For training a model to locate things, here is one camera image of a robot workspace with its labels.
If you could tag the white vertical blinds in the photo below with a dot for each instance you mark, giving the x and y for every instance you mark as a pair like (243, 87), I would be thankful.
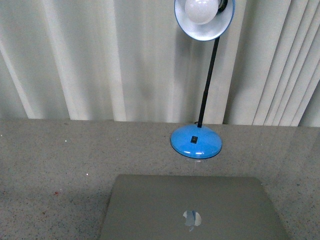
(128, 60)

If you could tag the silver laptop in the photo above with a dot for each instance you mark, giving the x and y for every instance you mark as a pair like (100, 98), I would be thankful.
(164, 207)

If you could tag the blue desk lamp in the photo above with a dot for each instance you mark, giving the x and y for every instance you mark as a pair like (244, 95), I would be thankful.
(195, 140)

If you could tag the white light bulb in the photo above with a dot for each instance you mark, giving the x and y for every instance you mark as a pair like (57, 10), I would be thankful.
(201, 12)

